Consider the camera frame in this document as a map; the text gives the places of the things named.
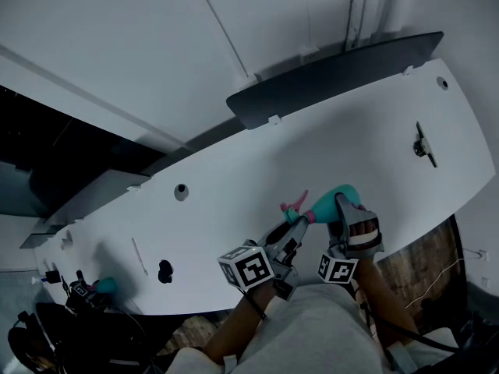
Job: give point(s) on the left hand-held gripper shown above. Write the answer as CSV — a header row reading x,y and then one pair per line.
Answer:
x,y
249,267

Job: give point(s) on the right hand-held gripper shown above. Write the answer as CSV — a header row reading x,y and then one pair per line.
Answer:
x,y
370,244

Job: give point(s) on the teal plastic squeeze bottle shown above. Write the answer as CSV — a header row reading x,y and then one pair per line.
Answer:
x,y
325,207

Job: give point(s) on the pink bottle cap with strap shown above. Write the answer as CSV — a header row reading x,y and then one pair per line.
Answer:
x,y
292,210

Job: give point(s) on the person's right forearm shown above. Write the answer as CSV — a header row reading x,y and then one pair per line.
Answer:
x,y
384,298

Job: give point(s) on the person's left forearm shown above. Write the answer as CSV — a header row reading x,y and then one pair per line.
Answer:
x,y
241,325

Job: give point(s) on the person's right hand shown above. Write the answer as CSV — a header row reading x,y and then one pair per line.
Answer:
x,y
362,227

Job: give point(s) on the person's grey shirt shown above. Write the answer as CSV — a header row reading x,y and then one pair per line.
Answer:
x,y
312,333

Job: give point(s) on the white divider clip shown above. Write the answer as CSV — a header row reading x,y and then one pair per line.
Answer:
x,y
274,120
134,188
407,70

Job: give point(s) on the dark desk divider panel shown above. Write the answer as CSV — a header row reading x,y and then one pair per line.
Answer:
x,y
331,80

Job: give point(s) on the small black object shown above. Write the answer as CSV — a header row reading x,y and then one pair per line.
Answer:
x,y
165,272

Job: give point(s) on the thin white stick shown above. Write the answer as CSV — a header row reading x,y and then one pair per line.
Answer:
x,y
139,255

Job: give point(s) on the black bag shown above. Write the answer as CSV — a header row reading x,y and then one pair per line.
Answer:
x,y
481,329

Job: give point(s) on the grey desk divider panel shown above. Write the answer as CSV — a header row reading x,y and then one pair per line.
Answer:
x,y
101,193

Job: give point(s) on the small white object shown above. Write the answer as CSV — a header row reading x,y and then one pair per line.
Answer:
x,y
67,240

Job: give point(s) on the small black box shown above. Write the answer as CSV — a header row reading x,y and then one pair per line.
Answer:
x,y
52,277

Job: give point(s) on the black clamp bracket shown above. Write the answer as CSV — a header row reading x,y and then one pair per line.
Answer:
x,y
425,144

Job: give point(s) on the white wall socket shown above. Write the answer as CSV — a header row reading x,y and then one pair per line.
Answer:
x,y
483,255

